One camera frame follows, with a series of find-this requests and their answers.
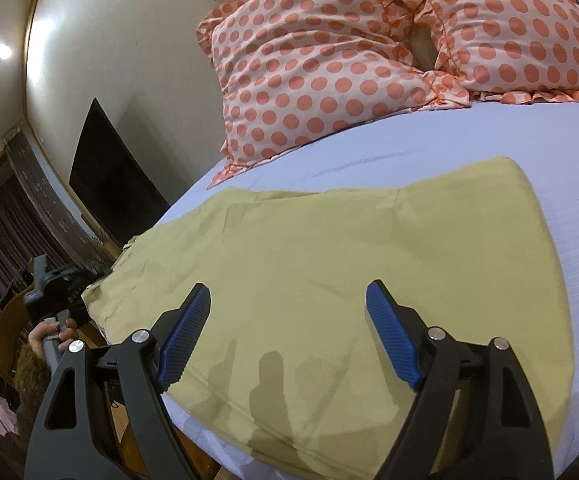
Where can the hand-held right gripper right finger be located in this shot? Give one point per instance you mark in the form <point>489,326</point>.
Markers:
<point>392,335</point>

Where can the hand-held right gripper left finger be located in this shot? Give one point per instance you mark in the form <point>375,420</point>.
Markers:
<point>185,335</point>

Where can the khaki pants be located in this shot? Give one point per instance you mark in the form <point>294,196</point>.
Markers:
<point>294,280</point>

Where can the person's left forearm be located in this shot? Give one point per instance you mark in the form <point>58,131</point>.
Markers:
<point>31,385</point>

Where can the person's left hand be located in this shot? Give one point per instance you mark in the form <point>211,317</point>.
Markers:
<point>51,332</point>

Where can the polka dot pillow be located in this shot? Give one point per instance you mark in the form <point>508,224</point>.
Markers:
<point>509,25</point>
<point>319,60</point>

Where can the black wall television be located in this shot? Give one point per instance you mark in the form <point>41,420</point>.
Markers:
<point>114,185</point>

